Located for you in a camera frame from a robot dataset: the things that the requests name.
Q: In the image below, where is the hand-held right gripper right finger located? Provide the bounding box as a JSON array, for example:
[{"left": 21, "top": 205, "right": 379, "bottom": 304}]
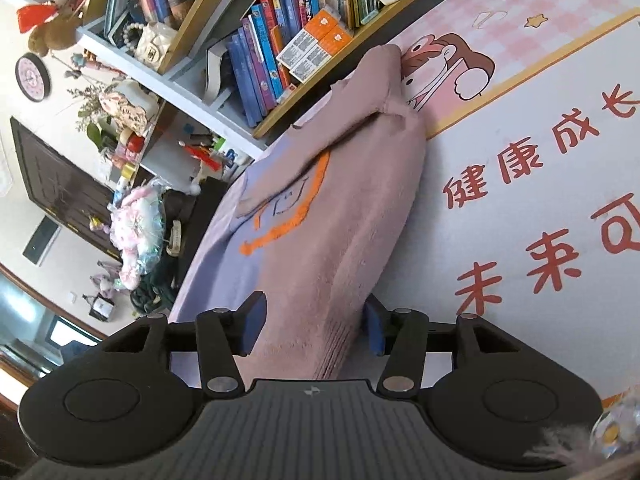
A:
[{"left": 364, "top": 294, "right": 521, "bottom": 394}]

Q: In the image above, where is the white quilted handbag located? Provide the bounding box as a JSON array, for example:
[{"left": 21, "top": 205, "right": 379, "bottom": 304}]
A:
[{"left": 135, "top": 22, "right": 178, "bottom": 73}]

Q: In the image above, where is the brown teddy bear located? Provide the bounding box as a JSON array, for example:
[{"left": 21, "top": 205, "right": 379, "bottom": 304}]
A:
[{"left": 17, "top": 2, "right": 91, "bottom": 58}]

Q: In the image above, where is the dried flower bunch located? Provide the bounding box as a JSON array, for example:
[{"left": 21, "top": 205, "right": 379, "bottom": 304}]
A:
[{"left": 67, "top": 85, "right": 116, "bottom": 146}]

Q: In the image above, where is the orange and white box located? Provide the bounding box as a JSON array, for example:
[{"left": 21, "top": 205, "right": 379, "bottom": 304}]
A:
[
  {"left": 290, "top": 22, "right": 355, "bottom": 83},
  {"left": 276, "top": 6, "right": 346, "bottom": 68}
]

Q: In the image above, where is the round pink wall clock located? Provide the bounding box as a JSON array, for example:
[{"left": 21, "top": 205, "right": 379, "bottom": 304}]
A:
[{"left": 15, "top": 52, "right": 52, "bottom": 103}]

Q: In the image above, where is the pink and white bouquet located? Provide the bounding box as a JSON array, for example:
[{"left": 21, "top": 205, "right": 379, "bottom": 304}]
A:
[{"left": 107, "top": 177, "right": 168, "bottom": 291}]

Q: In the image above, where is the purple and pink sweater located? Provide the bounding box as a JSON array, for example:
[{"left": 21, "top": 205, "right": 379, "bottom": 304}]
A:
[{"left": 167, "top": 44, "right": 428, "bottom": 382}]

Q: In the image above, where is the row of blue purple books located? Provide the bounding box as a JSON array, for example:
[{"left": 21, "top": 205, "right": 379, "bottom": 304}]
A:
[{"left": 225, "top": 0, "right": 396, "bottom": 128}]

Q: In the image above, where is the pink checked printed table mat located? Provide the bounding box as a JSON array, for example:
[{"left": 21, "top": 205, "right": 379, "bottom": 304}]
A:
[{"left": 295, "top": 0, "right": 640, "bottom": 413}]

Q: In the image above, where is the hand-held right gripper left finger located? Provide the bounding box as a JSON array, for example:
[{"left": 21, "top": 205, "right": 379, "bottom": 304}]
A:
[{"left": 102, "top": 291, "right": 267, "bottom": 394}]

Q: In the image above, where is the dark green coiled cord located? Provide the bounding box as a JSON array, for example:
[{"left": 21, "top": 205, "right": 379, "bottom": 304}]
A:
[{"left": 131, "top": 255, "right": 181, "bottom": 317}]

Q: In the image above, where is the cream decorative sign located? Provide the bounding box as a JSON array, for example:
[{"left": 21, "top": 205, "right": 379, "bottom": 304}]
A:
[{"left": 97, "top": 80, "right": 161, "bottom": 131}]

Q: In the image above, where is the white and wooden bookshelf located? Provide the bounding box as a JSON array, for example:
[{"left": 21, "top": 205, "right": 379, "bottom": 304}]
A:
[{"left": 75, "top": 0, "right": 481, "bottom": 161}]

